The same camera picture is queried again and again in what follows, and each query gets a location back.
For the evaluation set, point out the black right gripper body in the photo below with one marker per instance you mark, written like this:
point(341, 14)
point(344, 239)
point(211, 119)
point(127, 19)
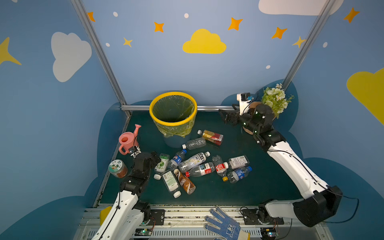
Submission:
point(233, 117)

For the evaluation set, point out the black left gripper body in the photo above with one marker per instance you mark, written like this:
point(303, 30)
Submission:
point(143, 157)

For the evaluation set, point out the green label bottle white cap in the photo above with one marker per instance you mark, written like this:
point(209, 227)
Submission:
point(171, 183)

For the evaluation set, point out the white label square bottle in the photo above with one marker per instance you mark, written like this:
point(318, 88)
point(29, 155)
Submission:
point(237, 162)

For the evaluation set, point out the brown coffee drink bottle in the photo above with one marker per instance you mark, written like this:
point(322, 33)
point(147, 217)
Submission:
point(185, 182)

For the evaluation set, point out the black white label bottle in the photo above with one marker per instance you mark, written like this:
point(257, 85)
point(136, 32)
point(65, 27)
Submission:
point(193, 161)

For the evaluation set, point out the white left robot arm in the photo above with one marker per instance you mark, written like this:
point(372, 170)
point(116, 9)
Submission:
point(128, 212)

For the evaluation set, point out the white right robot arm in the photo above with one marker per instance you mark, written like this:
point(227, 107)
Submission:
point(319, 201)

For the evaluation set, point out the yellow rim waste bin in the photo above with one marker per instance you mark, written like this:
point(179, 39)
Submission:
point(174, 115)

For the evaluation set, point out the pink ribbed flower pot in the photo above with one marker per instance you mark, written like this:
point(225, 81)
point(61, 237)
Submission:
point(249, 112)

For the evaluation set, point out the round green lid jar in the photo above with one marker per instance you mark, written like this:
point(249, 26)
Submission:
point(118, 169)

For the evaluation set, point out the white green artificial flowers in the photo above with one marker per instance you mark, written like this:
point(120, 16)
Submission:
point(276, 99)

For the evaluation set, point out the pink watering can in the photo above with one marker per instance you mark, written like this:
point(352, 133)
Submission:
point(129, 142)

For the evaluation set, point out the blue label pepsi bottle left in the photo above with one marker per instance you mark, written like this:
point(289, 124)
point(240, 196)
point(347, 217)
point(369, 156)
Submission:
point(176, 160)

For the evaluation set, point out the red cap water bottle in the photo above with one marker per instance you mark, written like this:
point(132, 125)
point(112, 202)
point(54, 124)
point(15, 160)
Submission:
point(201, 170)

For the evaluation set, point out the clear crushed white cap bottle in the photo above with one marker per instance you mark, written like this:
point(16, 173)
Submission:
point(194, 144)

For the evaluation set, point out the yellow cap red label bottle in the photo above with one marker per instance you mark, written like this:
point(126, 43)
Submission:
point(220, 167)

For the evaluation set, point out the blue cap pepsi bottle right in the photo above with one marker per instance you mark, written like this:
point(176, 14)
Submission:
point(239, 174)

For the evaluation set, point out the yellow toy shovel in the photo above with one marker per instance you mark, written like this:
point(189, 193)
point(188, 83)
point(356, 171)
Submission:
point(104, 213)

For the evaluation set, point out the blue dotted work glove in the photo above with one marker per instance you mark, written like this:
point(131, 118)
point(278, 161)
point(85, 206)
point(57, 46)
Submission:
point(224, 226)

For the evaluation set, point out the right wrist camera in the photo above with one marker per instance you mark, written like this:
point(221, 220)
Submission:
point(244, 99)

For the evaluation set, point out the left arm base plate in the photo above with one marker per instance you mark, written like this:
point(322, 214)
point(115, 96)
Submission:
point(154, 217)

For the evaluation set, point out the aluminium back frame rail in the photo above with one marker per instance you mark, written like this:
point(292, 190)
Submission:
point(209, 108)

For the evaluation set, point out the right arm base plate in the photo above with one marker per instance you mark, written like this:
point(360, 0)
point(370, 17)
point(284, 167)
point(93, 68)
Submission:
point(255, 216)

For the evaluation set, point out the right aluminium frame post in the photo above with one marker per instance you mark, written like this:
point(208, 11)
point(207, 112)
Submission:
point(311, 38)

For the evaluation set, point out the aluminium frame post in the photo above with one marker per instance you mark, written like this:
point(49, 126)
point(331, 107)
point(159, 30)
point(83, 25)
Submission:
point(87, 24)
point(311, 38)

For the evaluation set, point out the left aluminium frame post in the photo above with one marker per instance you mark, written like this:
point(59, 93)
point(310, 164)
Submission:
point(87, 24)

